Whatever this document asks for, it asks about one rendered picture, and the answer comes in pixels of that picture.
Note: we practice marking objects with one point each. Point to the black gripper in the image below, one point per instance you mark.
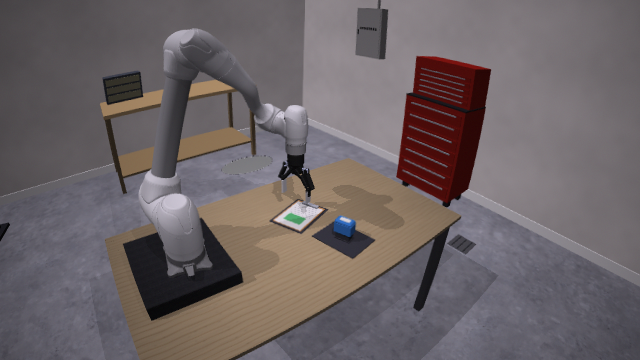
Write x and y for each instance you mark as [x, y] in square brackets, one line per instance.
[295, 164]

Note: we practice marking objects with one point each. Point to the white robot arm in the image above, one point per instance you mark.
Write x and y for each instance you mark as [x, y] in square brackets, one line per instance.
[177, 219]

